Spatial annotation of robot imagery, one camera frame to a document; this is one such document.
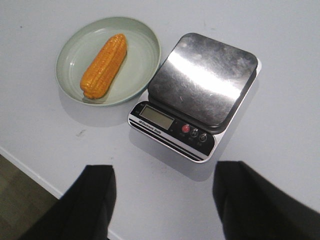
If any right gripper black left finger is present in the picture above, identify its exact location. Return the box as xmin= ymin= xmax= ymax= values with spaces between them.
xmin=20 ymin=165 xmax=117 ymax=240

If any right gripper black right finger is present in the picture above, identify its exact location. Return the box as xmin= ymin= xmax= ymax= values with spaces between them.
xmin=212 ymin=161 xmax=320 ymax=240

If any orange corn cob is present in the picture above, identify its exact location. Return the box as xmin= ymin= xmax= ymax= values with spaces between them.
xmin=80 ymin=33 xmax=127 ymax=99

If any silver black kitchen scale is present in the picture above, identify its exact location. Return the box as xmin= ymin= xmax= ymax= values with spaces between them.
xmin=127 ymin=33 xmax=261 ymax=164

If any pale green plate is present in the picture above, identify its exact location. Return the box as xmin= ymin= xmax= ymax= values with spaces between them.
xmin=55 ymin=16 xmax=161 ymax=107

